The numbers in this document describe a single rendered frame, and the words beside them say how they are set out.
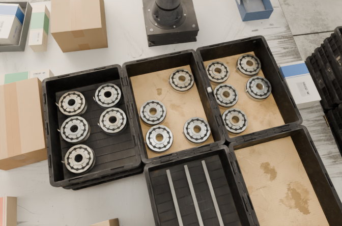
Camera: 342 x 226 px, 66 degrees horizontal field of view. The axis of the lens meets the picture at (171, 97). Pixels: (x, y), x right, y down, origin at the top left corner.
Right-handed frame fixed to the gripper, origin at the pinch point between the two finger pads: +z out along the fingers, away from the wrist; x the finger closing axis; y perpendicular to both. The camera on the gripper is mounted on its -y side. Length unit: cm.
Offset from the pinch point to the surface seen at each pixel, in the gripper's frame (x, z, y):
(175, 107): -42, -13, 59
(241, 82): -12, -9, 51
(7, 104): -105, -25, 52
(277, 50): 13.1, 7.2, 29.6
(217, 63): -21.5, -13.6, 42.4
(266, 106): -5, -8, 63
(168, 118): -45, -14, 64
